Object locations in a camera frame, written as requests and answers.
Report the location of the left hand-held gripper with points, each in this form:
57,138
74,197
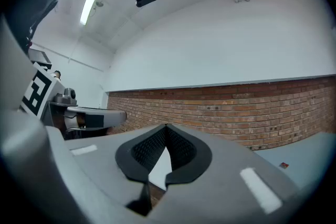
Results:
52,91

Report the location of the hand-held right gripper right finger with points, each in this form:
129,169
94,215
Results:
223,165

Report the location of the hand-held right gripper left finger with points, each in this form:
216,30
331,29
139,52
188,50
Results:
99,165

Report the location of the black wrist screen device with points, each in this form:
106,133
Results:
39,56

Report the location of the round ceiling detector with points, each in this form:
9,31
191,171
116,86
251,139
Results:
99,3

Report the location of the long ceiling light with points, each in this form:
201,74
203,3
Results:
90,4

